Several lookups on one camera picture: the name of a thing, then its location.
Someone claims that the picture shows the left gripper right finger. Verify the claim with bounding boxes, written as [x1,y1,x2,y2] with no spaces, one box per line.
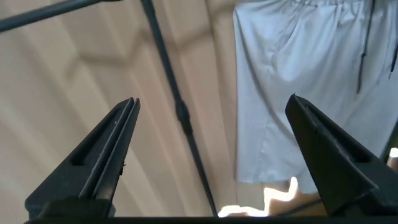
[284,94,398,218]

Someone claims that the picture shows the black clothes rack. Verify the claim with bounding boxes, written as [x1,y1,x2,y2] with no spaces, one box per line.
[0,0,325,218]

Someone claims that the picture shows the pale grey shorts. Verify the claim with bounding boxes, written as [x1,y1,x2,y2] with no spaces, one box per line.
[232,0,398,195]

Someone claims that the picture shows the beige curtain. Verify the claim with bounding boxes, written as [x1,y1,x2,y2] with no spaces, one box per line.
[0,0,292,218]

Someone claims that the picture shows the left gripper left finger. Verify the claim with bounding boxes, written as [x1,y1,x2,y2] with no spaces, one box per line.
[24,97,141,220]

